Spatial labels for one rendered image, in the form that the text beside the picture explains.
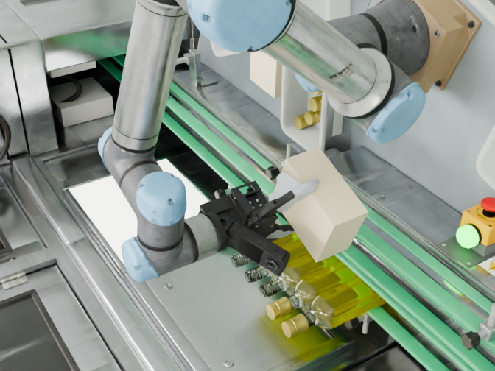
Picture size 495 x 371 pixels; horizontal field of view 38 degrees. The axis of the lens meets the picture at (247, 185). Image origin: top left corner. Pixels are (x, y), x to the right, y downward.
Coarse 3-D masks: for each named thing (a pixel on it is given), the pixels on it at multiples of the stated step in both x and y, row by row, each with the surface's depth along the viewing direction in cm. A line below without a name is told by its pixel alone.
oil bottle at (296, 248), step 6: (300, 240) 163; (282, 246) 161; (288, 246) 161; (294, 246) 161; (300, 246) 161; (294, 252) 159; (300, 252) 159; (306, 252) 159; (294, 258) 158; (270, 276) 158; (276, 276) 158
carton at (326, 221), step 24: (288, 168) 131; (312, 168) 130; (312, 192) 127; (336, 192) 128; (288, 216) 136; (312, 216) 129; (336, 216) 124; (360, 216) 126; (312, 240) 131; (336, 240) 129
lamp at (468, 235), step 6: (462, 228) 137; (468, 228) 136; (474, 228) 136; (462, 234) 137; (468, 234) 136; (474, 234) 136; (480, 234) 136; (462, 240) 137; (468, 240) 136; (474, 240) 136; (480, 240) 136; (468, 246) 136; (474, 246) 138
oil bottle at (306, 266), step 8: (304, 256) 157; (288, 264) 155; (296, 264) 155; (304, 264) 155; (312, 264) 155; (320, 264) 155; (328, 264) 156; (288, 272) 153; (296, 272) 153; (304, 272) 153; (312, 272) 154; (288, 280) 152; (296, 280) 152; (288, 288) 153
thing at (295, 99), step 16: (288, 80) 177; (288, 96) 180; (304, 96) 182; (288, 112) 183; (304, 112) 185; (288, 128) 184; (304, 128) 184; (320, 128) 169; (304, 144) 178; (320, 144) 171
